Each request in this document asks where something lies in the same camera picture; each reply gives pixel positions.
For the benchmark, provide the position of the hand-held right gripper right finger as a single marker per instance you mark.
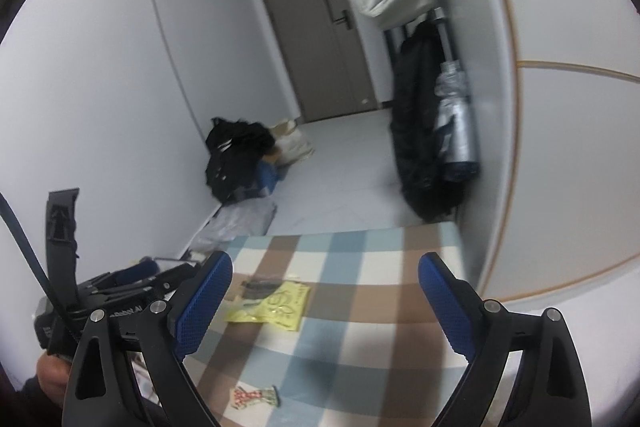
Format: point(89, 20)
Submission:
point(450, 307)

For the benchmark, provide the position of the black backpack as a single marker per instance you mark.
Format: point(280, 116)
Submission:
point(235, 157)

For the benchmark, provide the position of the grey brown door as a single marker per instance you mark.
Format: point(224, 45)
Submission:
point(310, 32)

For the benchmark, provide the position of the yellow bicycle print bag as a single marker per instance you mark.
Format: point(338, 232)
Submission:
point(282, 307)

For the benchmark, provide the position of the cream cloth bag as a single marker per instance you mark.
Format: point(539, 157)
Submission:
point(295, 147)

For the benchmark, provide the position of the person's left hand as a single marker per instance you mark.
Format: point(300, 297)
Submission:
point(52, 372)

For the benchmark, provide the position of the folded silver umbrella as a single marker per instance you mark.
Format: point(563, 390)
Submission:
point(455, 127)

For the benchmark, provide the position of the checked tablecloth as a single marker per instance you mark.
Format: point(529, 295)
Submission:
point(350, 332)

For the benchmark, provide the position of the white wardrobe with wood trim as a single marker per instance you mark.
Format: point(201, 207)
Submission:
point(575, 132)

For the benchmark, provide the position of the red patterned wrapper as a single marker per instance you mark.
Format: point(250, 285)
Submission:
point(252, 396)

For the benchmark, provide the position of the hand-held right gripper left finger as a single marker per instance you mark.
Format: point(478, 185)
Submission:
point(200, 307)

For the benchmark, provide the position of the person's left forearm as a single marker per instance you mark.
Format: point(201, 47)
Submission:
point(30, 407)

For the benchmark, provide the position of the grey plastic bag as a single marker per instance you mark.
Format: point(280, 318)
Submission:
point(245, 219)

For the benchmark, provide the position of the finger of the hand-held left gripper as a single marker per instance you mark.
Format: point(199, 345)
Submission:
point(145, 279)

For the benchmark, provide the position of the hanging black jacket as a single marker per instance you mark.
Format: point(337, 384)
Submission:
point(420, 117)

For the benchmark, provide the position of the brown paper bag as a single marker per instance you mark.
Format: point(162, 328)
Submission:
point(282, 127)

